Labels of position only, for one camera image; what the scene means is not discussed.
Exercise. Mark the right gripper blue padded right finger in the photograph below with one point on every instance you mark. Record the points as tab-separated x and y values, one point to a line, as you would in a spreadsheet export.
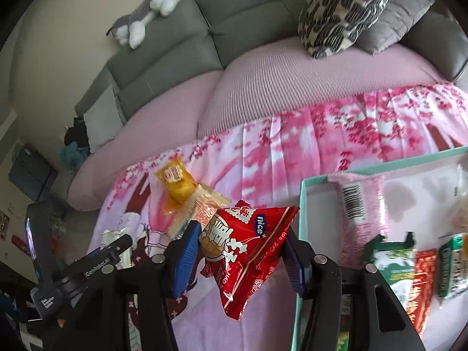
318	281

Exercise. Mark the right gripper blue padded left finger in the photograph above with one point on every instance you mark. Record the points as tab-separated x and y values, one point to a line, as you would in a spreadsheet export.
158	279

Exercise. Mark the tan orange-print snack packet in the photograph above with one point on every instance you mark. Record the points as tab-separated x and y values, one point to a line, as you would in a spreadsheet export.
201	207

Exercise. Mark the red triangular snack bag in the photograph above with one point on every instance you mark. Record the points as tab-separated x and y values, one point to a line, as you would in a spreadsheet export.
242	247

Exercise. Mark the red gold cake packet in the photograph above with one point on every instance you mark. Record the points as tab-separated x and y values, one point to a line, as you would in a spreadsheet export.
420	297

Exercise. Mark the white green walnut cake packet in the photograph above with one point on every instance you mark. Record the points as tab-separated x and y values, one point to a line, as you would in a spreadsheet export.
452	278

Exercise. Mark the white crumpled snack packet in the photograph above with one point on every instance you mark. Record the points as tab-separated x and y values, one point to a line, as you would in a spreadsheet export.
125	251

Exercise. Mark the green white biscuit packet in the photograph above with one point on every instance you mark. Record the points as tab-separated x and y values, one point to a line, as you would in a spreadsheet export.
396	261

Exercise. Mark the yellow snack packet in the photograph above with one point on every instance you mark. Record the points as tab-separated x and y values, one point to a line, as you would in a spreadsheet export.
179	183

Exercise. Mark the pink barcode snack packet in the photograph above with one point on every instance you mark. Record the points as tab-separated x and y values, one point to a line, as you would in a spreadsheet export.
364	213

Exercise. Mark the pink cherry blossom cloth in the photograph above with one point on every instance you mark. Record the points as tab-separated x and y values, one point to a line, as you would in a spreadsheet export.
264	162

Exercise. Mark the teal white shallow box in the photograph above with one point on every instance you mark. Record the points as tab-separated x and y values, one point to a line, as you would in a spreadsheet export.
420	194

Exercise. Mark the light grey small pillow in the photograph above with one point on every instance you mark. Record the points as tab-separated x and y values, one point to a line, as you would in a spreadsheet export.
103	120

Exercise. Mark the clear pastry packet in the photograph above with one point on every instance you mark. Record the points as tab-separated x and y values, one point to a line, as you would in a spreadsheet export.
459	219

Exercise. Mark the pink sofa seat cover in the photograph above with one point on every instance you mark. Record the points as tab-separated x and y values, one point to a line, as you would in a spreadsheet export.
271	79

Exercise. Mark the grey white plush toy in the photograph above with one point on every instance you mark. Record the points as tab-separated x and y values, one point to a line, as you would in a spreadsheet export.
130	29

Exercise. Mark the black white patterned pillow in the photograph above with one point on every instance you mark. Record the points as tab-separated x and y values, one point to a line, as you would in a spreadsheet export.
328	27

